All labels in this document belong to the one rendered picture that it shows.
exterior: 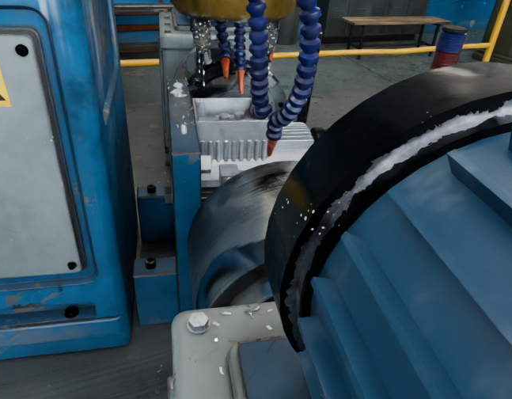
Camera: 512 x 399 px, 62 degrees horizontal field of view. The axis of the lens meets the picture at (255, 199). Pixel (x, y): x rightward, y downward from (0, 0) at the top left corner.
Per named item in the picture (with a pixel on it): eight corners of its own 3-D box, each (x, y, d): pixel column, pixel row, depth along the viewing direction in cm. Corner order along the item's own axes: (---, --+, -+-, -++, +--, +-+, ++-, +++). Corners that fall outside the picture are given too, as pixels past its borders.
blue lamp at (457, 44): (443, 53, 102) (449, 33, 100) (430, 47, 107) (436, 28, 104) (466, 54, 103) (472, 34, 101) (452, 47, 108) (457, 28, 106)
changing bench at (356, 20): (424, 49, 591) (433, 16, 568) (441, 55, 566) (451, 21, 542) (335, 52, 547) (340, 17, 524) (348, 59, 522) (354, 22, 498)
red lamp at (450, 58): (438, 72, 105) (443, 53, 102) (425, 65, 109) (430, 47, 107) (460, 72, 106) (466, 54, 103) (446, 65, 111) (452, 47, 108)
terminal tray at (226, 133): (196, 164, 69) (195, 122, 65) (192, 135, 78) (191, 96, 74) (269, 161, 71) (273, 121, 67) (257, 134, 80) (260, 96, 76)
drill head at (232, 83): (179, 188, 92) (173, 72, 78) (172, 113, 125) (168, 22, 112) (291, 183, 97) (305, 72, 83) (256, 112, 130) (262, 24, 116)
